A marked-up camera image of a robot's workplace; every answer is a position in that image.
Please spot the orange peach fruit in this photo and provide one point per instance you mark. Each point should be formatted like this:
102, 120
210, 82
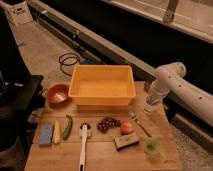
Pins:
126, 128

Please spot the blue sponge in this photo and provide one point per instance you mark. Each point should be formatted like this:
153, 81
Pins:
46, 132

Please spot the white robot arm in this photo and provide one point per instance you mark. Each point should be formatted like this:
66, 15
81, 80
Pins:
168, 78

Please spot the white box with label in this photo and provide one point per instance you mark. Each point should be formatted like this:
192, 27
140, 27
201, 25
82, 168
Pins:
19, 13

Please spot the yellow plastic bin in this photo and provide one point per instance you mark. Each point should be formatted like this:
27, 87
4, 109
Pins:
105, 85

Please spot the bunch of dark grapes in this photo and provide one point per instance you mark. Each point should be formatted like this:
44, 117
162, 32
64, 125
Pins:
107, 123

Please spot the white paper cup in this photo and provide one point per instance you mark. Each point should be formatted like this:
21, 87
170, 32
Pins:
151, 108

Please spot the red bowl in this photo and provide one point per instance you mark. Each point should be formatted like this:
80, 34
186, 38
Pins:
57, 93

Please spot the green plastic cup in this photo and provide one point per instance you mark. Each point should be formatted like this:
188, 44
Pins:
152, 146

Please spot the yellow corn cob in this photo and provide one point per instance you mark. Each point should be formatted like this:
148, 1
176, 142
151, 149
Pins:
57, 132

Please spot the green cucumber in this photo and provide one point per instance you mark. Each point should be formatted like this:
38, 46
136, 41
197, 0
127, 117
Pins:
68, 128

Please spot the silver fork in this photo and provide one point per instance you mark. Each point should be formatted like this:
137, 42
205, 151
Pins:
136, 120

